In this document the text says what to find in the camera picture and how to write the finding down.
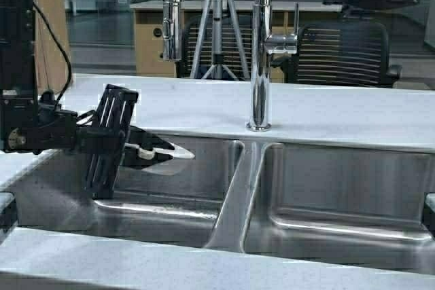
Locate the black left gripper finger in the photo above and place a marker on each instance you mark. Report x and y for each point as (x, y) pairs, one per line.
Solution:
(133, 161)

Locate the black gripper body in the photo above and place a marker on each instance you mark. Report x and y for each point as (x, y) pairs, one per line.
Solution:
(103, 141)

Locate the chrome kitchen faucet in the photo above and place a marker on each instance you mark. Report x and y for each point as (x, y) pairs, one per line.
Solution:
(265, 45)

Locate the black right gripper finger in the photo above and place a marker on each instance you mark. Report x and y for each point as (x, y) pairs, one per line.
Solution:
(147, 140)

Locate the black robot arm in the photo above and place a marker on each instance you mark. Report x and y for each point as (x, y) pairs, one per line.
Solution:
(33, 122)

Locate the white ceramic bowl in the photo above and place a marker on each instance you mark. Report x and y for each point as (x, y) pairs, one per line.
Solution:
(181, 159)

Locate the black mesh office chair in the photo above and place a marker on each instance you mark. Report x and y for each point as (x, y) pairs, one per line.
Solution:
(342, 53)

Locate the grey camera tripod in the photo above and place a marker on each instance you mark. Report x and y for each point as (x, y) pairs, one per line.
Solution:
(218, 67)

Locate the stainless steel double sink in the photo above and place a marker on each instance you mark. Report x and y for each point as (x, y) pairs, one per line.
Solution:
(347, 205)

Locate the cardboard box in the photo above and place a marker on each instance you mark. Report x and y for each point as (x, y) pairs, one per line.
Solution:
(50, 65)

